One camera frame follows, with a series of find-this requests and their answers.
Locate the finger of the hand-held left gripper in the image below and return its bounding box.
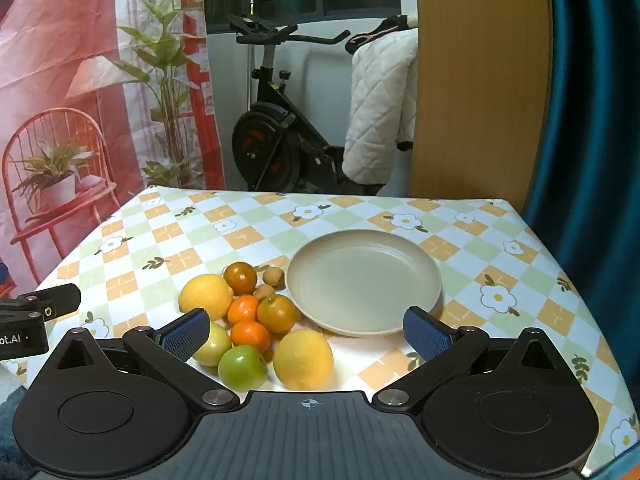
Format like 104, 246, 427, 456
0, 283, 82, 322

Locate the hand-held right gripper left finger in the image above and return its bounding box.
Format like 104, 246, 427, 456
30, 308, 241, 413

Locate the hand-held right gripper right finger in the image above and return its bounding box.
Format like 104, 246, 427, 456
372, 306, 583, 413

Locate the yellow-green apple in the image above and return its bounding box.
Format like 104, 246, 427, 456
192, 321, 233, 367

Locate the large yellow lemon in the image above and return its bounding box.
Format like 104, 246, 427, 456
178, 273, 235, 322

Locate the bright orange tangerine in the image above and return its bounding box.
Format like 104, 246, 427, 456
228, 295, 261, 325
230, 320, 272, 353

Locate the green lime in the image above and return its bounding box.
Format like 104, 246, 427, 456
218, 345, 269, 390

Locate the dark orange tangerine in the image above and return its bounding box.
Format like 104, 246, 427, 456
257, 294, 298, 335
223, 262, 258, 296

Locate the beige round plate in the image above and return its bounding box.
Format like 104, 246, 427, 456
286, 230, 443, 338

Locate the small yellow lemon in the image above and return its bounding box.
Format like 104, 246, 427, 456
273, 329, 335, 391

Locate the black exercise bike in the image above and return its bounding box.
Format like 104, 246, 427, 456
228, 10, 396, 196

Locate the white quilted blanket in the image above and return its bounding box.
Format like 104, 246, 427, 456
342, 27, 418, 186

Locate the wooden board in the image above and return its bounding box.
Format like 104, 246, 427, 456
410, 0, 553, 216

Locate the teal curtain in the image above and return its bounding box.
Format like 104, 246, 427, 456
522, 0, 640, 411

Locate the printed red backdrop cloth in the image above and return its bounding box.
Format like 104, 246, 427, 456
0, 0, 226, 306

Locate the black garment with pink trim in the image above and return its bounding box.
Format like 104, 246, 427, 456
345, 14, 418, 53

